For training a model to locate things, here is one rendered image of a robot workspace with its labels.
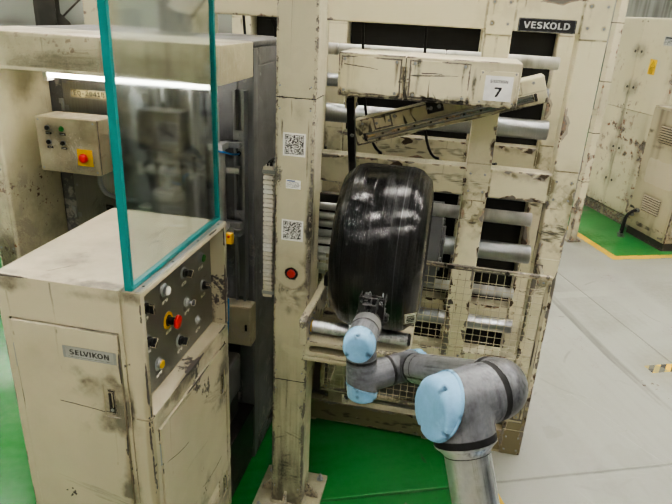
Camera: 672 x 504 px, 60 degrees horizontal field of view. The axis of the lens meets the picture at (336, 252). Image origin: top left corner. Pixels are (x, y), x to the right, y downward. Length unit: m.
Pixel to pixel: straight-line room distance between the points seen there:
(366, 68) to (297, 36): 0.33
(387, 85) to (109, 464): 1.45
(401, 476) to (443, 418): 1.77
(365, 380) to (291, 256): 0.71
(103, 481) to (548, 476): 1.95
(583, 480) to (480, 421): 1.99
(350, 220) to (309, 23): 0.59
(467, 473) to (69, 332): 1.02
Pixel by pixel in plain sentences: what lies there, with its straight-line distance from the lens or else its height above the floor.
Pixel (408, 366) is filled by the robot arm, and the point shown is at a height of 1.13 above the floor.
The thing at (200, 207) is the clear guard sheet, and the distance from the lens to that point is 1.79.
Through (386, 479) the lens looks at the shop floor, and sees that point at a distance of 2.80.
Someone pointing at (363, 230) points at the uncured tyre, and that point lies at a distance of 1.76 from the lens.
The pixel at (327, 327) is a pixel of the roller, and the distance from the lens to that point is 2.02.
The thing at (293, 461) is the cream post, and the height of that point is 0.24.
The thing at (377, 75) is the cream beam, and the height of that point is 1.71.
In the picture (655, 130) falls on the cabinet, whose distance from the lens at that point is 6.29.
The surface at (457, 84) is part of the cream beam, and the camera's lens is 2.06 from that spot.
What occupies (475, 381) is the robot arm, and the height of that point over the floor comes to 1.31.
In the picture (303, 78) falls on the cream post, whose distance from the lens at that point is 1.86.
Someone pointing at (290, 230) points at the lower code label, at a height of 1.22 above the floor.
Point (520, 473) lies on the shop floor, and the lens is 2.99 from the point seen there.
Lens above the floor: 1.91
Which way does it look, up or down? 22 degrees down
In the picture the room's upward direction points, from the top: 3 degrees clockwise
